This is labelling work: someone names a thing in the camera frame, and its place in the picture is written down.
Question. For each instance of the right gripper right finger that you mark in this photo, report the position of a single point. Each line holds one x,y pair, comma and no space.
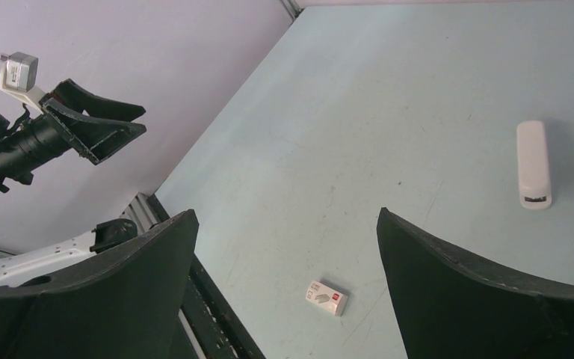
452,303

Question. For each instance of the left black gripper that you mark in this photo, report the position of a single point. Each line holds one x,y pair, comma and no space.
109,126

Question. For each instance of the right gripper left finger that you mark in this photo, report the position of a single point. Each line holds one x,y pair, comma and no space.
121,303

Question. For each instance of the white staple box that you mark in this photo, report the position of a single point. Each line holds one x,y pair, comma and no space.
326,298

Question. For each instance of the long white stapler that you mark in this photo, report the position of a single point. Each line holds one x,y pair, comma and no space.
534,180

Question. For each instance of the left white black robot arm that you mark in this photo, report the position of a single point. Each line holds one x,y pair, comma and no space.
25,145

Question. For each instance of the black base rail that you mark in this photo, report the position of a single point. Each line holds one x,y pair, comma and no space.
207,325

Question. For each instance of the left aluminium frame post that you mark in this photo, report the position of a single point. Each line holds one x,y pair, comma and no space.
292,8

